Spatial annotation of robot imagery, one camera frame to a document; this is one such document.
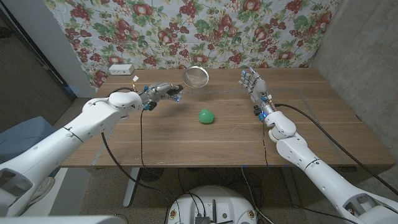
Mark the white table leg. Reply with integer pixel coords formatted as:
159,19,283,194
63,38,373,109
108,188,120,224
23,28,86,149
123,167,141,208

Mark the dark table leg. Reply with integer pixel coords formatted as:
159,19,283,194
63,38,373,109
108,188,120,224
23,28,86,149
284,177,302,208

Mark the grey white sneaker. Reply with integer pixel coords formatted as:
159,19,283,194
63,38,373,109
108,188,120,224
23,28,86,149
26,176,56,208

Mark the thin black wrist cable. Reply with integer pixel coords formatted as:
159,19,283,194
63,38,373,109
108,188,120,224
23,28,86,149
262,121,358,224
139,108,150,172

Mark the thin black left wrist cable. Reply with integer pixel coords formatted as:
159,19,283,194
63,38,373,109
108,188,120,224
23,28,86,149
139,108,150,172

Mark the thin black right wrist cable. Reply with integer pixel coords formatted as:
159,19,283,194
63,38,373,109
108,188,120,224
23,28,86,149
262,121,358,224

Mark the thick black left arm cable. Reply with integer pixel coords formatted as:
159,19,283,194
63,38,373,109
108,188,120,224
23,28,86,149
101,86,170,203

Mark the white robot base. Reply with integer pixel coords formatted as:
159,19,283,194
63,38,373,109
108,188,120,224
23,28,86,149
167,185,259,224

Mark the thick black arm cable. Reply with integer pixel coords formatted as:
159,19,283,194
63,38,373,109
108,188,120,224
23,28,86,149
101,86,170,203
275,103,398,197

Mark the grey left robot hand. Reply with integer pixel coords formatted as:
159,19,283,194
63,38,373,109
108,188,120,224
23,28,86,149
139,82,184,106

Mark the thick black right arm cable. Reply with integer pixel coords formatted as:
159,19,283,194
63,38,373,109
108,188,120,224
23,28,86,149
275,103,398,197

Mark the floral fruit print backdrop cloth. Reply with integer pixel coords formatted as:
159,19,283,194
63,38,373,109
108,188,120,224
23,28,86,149
43,0,341,90

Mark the metal mesh sieve black handle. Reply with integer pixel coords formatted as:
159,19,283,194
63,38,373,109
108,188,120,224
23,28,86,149
167,65,210,96

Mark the blue grey bin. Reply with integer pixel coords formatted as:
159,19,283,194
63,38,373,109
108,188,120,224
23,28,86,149
0,116,57,164

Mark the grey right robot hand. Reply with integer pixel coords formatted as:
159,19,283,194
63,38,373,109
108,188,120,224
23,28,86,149
238,67,277,115

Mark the white power strip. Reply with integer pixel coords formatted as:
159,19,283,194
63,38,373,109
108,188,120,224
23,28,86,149
108,63,135,76

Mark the black round fan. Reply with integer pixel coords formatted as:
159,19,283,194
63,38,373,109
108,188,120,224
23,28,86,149
139,167,165,183

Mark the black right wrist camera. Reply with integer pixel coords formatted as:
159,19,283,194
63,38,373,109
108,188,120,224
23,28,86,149
252,105,266,122

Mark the green stress ball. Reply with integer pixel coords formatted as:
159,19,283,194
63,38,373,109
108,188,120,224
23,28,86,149
198,108,215,124

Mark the black door frame rail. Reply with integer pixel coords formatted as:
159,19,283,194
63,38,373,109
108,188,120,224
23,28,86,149
0,5,77,101

